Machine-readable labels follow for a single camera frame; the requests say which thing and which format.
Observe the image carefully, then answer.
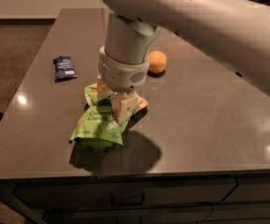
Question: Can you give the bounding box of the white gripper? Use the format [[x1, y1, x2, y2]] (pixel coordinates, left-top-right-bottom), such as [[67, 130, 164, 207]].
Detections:
[[97, 47, 149, 124]]

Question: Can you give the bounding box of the green rice chip bag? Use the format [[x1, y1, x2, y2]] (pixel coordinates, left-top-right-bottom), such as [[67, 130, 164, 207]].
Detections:
[[68, 83, 149, 151]]

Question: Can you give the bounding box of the black drawer handle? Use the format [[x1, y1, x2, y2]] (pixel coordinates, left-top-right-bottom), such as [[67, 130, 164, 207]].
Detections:
[[110, 194, 146, 207]]

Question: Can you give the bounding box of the orange fruit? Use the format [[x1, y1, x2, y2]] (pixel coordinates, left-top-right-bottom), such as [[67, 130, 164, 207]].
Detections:
[[149, 50, 167, 74]]

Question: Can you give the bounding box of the dark blue snack packet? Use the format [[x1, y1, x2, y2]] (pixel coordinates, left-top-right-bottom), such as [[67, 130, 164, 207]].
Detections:
[[53, 56, 77, 80]]

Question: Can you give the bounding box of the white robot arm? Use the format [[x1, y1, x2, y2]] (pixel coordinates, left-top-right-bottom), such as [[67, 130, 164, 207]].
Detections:
[[98, 0, 270, 96]]

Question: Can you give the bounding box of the cabinet drawer front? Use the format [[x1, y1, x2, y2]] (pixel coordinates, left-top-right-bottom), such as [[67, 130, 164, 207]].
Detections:
[[15, 178, 236, 211]]

